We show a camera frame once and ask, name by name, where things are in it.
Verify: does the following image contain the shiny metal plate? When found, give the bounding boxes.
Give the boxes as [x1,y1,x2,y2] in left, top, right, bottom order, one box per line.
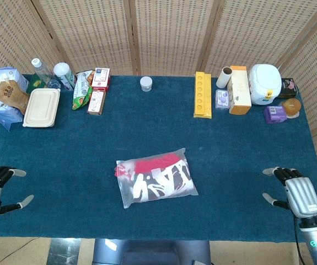
[47,238,81,265]

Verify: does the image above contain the white rice cooker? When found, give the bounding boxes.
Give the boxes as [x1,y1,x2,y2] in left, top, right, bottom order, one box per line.
[248,63,282,105]

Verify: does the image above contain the translucent plastic zip bag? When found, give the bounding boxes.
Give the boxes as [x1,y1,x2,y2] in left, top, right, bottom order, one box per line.
[115,148,199,210]

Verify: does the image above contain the blue felt table cover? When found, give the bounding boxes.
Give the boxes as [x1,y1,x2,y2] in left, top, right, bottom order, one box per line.
[0,73,317,245]

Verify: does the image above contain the small white jar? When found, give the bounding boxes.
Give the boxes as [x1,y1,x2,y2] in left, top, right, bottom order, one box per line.
[139,76,153,92]

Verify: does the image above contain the white green cylindrical can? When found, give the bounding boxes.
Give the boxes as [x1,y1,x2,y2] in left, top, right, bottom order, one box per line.
[53,62,77,91]

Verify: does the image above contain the beige lidded lunch box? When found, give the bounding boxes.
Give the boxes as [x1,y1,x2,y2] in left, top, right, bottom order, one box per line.
[22,88,61,128]

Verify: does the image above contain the yellow holder with round holes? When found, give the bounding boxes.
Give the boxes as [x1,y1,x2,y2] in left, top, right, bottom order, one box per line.
[193,71,213,119]

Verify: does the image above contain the white red black garment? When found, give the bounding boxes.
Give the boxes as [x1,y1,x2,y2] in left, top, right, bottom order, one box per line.
[118,154,195,204]

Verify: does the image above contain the clear purple soap case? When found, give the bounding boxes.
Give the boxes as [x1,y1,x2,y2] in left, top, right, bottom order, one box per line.
[214,89,230,112]

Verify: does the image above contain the green snack bag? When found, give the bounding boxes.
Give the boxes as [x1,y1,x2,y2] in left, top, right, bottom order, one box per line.
[72,70,96,111]

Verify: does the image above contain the clear plastic water bottle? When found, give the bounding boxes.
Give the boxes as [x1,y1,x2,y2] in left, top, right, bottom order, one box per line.
[31,57,62,89]

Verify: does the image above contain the grey robot torso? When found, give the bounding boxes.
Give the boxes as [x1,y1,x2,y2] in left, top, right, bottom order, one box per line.
[93,238,212,265]

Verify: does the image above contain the black box with pink print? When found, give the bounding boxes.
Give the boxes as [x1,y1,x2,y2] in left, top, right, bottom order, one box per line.
[278,78,298,99]

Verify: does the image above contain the dark green box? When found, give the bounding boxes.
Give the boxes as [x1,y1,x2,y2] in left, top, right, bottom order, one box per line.
[25,79,49,94]

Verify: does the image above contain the blue white tissue pack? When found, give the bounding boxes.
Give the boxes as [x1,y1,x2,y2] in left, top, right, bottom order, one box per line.
[0,67,30,132]

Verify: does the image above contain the red white carton box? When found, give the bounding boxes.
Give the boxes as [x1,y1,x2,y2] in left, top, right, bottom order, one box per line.
[91,67,111,92]

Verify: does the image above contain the purple box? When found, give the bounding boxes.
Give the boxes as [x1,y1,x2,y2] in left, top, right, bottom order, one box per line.
[263,105,288,124]

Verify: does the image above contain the woven wicker folding screen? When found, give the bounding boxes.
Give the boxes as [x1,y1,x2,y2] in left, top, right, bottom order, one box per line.
[0,0,317,194]

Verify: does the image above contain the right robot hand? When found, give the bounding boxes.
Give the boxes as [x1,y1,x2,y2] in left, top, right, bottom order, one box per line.
[262,166,317,221]

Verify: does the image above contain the white paper roll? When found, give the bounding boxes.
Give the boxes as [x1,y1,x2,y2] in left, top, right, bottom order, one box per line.
[216,66,233,89]

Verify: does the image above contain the brown paper bag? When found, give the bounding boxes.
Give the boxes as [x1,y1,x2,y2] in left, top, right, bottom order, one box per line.
[0,80,31,115]

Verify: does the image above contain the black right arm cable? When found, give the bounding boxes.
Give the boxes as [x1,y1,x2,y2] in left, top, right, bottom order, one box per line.
[293,218,307,265]

